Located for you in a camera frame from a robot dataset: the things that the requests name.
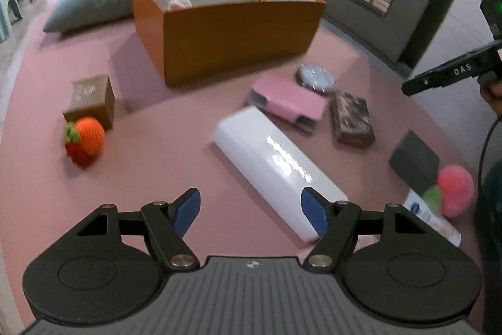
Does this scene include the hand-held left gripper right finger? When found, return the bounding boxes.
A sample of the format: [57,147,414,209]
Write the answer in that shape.
[301,186,429,270]

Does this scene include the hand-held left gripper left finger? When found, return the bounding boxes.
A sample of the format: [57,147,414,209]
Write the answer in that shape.
[75,188,202,270]

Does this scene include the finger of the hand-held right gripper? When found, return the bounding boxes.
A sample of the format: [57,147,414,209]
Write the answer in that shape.
[402,40,502,97]

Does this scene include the pink fabric pouch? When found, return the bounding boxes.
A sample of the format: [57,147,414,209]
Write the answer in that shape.
[247,73,329,132]

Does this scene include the white lotion tube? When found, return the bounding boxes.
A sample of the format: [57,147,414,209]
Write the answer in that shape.
[402,189,462,248]

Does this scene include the crocheted orange fruit toy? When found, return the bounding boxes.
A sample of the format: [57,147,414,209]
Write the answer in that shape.
[64,117,106,168]

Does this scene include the orange cardboard storage box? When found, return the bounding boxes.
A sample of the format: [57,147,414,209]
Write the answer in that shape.
[132,0,327,88]

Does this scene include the person's right hand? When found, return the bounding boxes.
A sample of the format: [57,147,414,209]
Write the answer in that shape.
[479,81,502,105]

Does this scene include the long white glossy case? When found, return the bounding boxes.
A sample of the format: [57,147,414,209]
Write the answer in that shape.
[213,106,350,243]

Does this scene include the dark grey box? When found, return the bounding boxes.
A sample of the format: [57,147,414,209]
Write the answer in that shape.
[388,130,441,193]

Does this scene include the brown patterned box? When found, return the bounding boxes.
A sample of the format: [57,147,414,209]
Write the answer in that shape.
[330,91,376,148]

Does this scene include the pink plush peach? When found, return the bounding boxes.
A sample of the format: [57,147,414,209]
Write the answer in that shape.
[424,165,476,218]

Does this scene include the round silver clock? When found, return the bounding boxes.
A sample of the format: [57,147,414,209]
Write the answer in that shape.
[296,64,337,95]

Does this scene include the small brown cube box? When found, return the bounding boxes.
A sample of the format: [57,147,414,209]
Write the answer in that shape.
[63,74,116,130]

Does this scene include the person's dark clothing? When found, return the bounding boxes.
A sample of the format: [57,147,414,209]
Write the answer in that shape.
[474,162,502,335]

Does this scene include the pale teal plastic stool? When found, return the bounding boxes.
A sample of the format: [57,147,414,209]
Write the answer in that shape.
[0,0,24,42]

